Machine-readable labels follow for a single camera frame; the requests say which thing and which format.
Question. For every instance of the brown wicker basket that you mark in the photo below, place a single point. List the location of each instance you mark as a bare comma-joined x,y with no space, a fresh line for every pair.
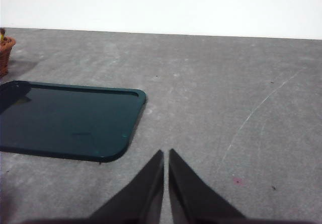
5,55

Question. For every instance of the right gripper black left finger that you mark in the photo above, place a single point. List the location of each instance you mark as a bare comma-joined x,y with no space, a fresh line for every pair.
141,198

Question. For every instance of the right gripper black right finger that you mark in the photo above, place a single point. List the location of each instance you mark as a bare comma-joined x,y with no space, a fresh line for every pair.
196,201

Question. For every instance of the black rectangular tray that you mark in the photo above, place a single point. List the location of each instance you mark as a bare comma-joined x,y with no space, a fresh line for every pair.
68,120

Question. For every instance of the yellow banana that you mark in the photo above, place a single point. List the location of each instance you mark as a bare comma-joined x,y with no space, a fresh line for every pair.
2,34

